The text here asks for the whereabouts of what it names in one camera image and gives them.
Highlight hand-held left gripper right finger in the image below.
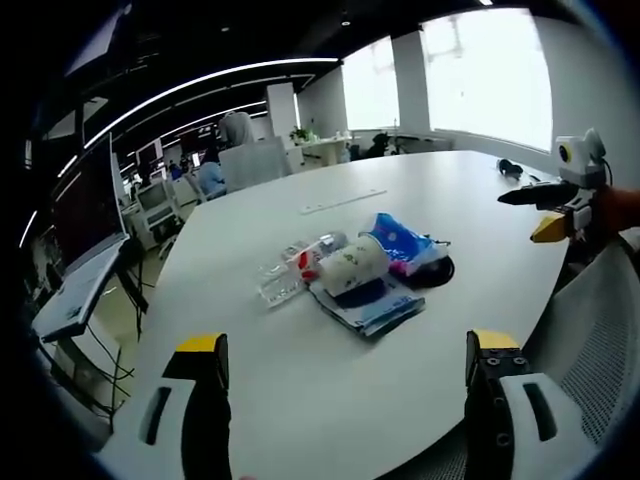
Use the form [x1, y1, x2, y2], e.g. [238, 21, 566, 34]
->
[464, 328, 601, 480]

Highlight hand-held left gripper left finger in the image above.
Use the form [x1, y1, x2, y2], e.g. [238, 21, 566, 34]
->
[97, 332, 233, 480]

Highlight black round item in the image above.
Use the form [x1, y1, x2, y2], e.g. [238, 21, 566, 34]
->
[404, 254, 457, 291]

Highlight blue tissue packet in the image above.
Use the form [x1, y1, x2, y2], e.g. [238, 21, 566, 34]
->
[357, 212, 451, 277]

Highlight blue printed packet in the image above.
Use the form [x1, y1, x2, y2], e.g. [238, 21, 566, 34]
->
[308, 277, 426, 337]

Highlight clear plastic packet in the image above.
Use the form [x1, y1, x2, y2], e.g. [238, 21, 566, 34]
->
[257, 230, 351, 310]

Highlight white paper cup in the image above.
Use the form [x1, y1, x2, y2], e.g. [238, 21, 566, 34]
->
[318, 234, 390, 297]

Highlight black headphones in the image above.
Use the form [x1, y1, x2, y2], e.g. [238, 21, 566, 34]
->
[495, 158, 525, 180]

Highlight white mesh office chair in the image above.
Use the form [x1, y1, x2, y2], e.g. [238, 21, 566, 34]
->
[369, 234, 640, 480]

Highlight white display stand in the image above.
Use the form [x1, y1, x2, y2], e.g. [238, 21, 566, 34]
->
[31, 234, 132, 344]

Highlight white table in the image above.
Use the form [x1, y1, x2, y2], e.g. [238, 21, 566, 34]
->
[97, 148, 596, 480]

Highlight black office chair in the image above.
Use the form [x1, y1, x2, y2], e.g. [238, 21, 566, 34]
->
[365, 131, 393, 159]

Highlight large display screen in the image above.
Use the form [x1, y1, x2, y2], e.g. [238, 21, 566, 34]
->
[49, 130, 130, 275]

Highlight white counter desk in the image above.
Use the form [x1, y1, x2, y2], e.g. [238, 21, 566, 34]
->
[284, 137, 353, 174]

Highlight white cable cover strip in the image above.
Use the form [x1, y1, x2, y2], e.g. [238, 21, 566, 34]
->
[299, 187, 389, 215]

